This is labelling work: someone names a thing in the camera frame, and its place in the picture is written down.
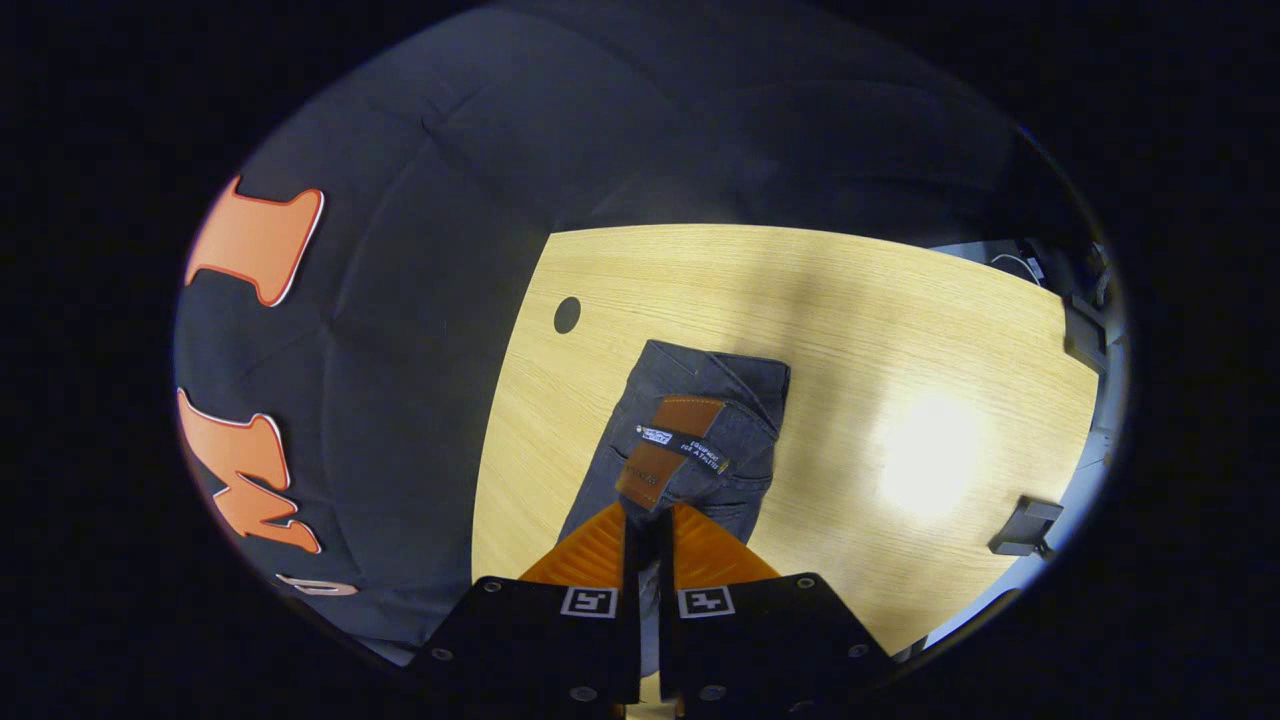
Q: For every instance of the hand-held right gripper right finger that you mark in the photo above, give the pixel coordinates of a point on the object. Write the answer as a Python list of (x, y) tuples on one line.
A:
[(668, 600)]

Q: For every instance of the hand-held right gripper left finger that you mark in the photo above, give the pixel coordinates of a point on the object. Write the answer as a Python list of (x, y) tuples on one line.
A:
[(630, 600)]

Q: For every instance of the dark grey jeans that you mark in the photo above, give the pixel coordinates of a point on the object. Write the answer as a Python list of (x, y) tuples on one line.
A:
[(720, 440)]

